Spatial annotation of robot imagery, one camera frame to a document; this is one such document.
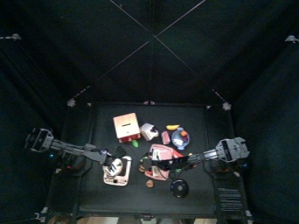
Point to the grey toy bowl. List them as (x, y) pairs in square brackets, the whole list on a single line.
[(174, 137)]

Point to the red and white toy block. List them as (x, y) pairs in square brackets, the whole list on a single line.
[(166, 137)]

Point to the red wooden drawer box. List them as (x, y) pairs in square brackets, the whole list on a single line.
[(126, 125)]

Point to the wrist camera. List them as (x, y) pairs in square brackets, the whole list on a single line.
[(121, 151), (147, 163)]

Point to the pink toy tray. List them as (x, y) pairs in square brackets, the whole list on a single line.
[(162, 150)]

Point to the green ribbed toy vegetable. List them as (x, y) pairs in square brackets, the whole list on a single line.
[(135, 143)]

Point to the black round disc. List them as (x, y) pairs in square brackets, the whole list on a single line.
[(179, 188)]

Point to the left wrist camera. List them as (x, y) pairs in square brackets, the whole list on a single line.
[(121, 151)]

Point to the yellow toy banana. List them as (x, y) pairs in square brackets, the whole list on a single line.
[(173, 127)]

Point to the white toy piece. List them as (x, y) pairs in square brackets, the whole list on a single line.
[(179, 142)]

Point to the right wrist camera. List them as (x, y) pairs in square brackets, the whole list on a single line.
[(147, 163)]

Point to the orange toy fruit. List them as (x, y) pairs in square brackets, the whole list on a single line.
[(185, 133)]

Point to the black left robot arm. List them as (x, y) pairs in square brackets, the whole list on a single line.
[(66, 147)]

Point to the white toy carton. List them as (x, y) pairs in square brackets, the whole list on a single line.
[(149, 131)]

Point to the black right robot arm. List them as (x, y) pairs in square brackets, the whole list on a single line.
[(226, 150)]

